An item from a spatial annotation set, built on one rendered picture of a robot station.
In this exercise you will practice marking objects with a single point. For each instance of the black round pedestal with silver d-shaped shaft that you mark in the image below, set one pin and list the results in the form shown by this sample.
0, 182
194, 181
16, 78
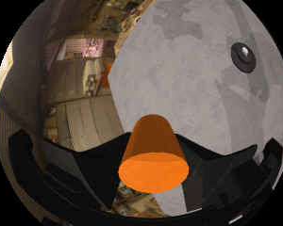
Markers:
243, 57

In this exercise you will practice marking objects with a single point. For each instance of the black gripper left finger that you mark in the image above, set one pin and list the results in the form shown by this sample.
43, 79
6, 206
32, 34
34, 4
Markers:
97, 168

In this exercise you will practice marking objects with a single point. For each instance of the orange knob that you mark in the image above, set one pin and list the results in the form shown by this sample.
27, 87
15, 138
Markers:
153, 161

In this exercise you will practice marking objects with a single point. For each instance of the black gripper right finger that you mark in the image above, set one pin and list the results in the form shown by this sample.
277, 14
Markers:
207, 169

